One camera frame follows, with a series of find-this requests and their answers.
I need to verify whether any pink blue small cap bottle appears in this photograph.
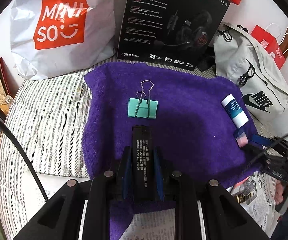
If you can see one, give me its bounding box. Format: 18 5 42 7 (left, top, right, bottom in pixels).
233 127 249 148

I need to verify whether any black rectangular lighter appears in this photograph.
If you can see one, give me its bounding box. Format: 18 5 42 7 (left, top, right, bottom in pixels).
131 125 156 203

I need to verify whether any white blue bottle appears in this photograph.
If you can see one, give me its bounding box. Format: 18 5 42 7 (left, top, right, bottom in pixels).
221 94 249 129

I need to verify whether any green binder clip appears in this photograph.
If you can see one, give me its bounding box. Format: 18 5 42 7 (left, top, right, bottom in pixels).
128 80 158 119

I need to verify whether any clear plastic cap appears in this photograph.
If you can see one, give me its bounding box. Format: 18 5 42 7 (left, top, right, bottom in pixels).
243 180 255 196

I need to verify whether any pink white tube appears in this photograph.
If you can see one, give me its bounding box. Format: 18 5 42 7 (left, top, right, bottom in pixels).
233 176 250 188

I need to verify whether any dark brown gold stick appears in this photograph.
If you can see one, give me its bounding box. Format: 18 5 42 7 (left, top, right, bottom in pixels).
234 192 253 205

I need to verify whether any newspaper sheet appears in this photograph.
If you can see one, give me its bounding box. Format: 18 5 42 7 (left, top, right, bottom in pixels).
121 172 280 239

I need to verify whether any purple towel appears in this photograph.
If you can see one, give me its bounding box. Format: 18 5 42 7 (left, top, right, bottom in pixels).
81 61 263 240

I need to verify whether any grey Nike waist bag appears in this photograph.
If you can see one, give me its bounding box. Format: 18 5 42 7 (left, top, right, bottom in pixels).
213 22 288 123

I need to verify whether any small red paper bag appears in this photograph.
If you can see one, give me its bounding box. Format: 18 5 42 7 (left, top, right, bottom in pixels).
251 23 286 69

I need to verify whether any black headset box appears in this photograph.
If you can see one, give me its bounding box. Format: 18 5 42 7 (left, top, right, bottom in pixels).
117 0 230 70

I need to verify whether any white Miniso plastic bag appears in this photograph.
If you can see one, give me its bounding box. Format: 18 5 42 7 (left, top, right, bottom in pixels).
10 0 116 81

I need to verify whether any black cable right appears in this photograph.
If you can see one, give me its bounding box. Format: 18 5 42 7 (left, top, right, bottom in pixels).
227 129 288 188

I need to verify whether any black cable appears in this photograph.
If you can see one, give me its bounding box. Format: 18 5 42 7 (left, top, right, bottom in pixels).
0 108 50 203
227 129 288 188

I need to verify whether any black cable left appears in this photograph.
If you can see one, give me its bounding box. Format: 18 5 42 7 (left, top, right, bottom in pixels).
0 108 50 203

